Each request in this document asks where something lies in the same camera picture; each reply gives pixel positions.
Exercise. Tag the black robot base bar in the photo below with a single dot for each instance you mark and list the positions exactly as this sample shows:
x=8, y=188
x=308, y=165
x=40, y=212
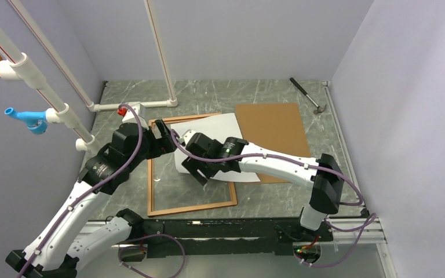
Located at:
x=221, y=236

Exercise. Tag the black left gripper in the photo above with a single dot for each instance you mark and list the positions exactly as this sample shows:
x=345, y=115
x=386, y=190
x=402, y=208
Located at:
x=164, y=143

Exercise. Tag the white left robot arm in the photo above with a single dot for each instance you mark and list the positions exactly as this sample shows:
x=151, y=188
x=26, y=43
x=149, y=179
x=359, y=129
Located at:
x=57, y=252

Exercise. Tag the blue faucet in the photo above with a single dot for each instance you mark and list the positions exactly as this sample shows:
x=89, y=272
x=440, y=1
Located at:
x=35, y=121

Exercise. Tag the black handled hammer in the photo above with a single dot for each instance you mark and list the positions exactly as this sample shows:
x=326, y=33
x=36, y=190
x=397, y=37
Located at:
x=318, y=108

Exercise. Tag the white pvc pipe stand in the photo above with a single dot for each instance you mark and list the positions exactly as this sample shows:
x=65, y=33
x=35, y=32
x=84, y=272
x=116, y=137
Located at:
x=18, y=66

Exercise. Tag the landscape photo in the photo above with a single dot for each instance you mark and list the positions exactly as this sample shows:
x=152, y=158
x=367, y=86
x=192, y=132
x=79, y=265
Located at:
x=218, y=127

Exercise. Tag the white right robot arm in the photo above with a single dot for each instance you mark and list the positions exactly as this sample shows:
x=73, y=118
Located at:
x=325, y=186

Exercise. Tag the wooden picture frame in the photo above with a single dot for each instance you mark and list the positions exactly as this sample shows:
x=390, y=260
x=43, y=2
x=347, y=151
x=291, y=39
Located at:
x=151, y=212

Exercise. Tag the brown backing board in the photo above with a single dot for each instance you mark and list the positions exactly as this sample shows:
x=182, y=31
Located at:
x=276, y=132

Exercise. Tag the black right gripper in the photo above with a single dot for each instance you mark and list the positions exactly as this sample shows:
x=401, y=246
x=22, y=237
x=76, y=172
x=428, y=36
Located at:
x=192, y=165

